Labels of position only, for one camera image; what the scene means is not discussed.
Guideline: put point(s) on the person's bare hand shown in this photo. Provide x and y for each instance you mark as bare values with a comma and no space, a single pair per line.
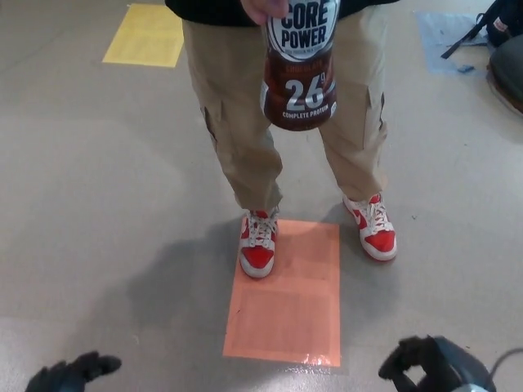
261,10

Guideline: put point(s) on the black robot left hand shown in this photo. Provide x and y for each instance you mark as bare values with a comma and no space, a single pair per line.
69,373

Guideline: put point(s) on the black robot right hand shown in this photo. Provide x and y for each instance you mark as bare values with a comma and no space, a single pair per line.
449,367

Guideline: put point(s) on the chocolate protein shake bottle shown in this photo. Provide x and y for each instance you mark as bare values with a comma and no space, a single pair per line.
300,73

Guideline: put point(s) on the black shirt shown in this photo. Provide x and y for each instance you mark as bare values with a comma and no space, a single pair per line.
204,10

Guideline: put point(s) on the khaki cargo trousers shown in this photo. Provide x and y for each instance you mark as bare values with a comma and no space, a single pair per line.
229,102

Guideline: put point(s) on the yellow paper sheet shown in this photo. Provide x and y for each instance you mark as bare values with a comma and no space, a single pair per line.
143,36

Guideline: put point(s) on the red white sneaker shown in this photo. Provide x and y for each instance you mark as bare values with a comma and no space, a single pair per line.
378,241
257,253

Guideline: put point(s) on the orange paper sheet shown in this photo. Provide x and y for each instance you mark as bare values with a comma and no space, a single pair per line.
294,310

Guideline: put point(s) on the blue paper sheet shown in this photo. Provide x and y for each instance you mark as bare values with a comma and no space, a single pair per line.
445,41

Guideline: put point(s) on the small blue tape scrap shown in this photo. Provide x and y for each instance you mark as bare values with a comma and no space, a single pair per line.
465,69

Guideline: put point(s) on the grey round chair base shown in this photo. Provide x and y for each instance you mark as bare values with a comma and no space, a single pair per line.
510,69

